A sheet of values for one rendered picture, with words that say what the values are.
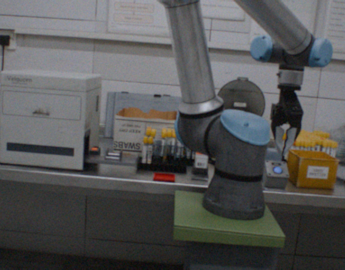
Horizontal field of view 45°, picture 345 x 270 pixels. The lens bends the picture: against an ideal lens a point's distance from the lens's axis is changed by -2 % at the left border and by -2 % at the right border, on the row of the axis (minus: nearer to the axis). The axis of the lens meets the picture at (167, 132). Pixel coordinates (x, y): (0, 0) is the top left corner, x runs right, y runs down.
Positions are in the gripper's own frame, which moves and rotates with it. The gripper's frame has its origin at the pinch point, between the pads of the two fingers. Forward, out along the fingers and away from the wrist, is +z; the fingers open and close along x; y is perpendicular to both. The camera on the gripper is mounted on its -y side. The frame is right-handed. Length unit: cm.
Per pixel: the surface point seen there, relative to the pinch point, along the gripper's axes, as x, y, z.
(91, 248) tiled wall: 69, 68, 70
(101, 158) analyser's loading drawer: 56, 8, 9
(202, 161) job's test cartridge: 23.2, 8.9, 7.1
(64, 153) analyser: 67, 5, 7
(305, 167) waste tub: -10.0, 7.3, 6.0
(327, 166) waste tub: -17.4, 7.6, 4.9
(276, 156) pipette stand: -2.0, 15.2, 4.8
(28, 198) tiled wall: 101, 68, 47
